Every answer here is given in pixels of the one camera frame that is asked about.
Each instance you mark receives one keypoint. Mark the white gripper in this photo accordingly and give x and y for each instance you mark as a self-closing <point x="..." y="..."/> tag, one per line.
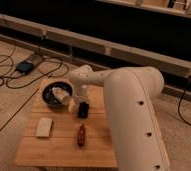
<point x="74" y="104"/>

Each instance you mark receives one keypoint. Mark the black eraser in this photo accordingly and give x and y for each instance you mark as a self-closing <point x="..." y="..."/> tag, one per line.
<point x="83" y="110"/>

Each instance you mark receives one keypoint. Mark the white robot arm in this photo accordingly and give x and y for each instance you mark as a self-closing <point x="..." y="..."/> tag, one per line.
<point x="134" y="128"/>

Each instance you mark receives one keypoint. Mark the white sponge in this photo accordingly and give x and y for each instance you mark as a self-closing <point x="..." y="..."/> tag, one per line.
<point x="44" y="127"/>

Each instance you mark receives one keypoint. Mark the black bowl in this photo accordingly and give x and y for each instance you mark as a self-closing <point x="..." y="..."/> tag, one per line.
<point x="48" y="96"/>

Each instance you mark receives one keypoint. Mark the red brown oblong object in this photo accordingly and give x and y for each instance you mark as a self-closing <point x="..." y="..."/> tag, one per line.
<point x="81" y="136"/>

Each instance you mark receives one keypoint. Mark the wooden board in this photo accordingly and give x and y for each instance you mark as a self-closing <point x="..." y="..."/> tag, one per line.
<point x="60" y="149"/>

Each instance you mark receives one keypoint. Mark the black power adapter box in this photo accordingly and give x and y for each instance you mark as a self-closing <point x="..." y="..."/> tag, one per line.
<point x="24" y="67"/>

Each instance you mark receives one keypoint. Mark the wooden beam frame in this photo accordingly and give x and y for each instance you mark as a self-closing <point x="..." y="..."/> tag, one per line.
<point x="166" y="64"/>

